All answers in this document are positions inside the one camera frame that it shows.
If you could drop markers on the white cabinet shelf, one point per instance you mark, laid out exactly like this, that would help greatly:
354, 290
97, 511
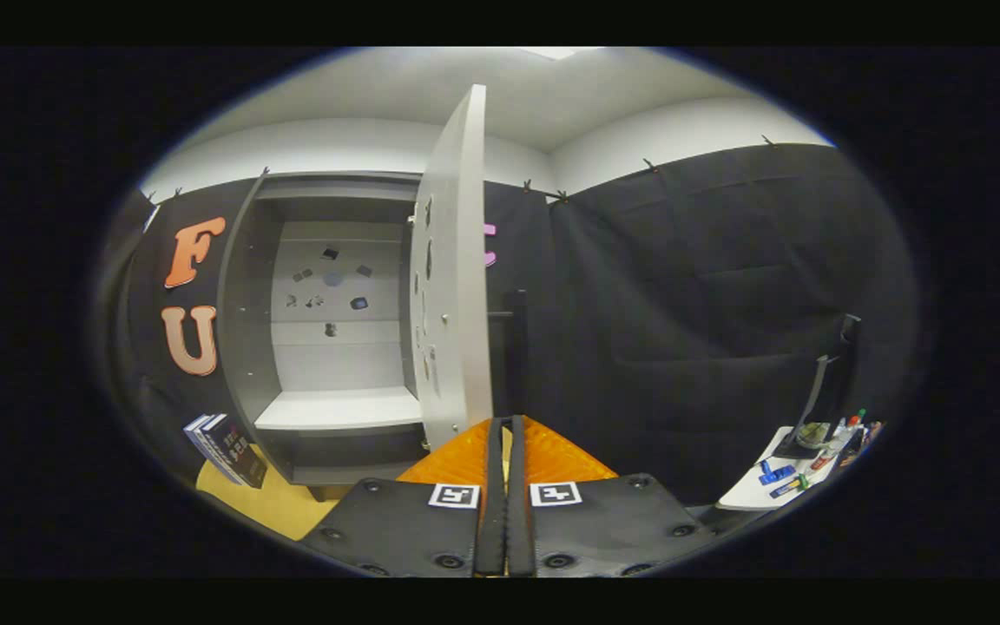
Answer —
335, 408

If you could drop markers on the white squeeze bottle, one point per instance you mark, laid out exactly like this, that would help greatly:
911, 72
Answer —
838, 438

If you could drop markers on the beige cabinet door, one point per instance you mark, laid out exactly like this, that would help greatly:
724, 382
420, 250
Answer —
461, 260

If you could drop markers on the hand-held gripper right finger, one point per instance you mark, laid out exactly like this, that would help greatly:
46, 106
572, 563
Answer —
613, 529

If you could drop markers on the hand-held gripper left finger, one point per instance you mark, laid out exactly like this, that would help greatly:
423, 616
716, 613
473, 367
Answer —
396, 529

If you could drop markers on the black desk stand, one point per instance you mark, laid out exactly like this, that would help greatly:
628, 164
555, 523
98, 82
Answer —
812, 399

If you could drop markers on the ceiling light panel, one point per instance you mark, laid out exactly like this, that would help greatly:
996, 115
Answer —
556, 51

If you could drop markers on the glass bowl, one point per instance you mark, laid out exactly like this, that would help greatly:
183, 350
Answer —
812, 434

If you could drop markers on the grey cabinet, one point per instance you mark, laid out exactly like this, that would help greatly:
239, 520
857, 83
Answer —
248, 304

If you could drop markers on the black backdrop cloth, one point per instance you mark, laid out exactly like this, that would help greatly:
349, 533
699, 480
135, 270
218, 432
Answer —
682, 304

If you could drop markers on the white side table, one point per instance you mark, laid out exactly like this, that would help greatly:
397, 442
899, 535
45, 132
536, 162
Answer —
752, 495

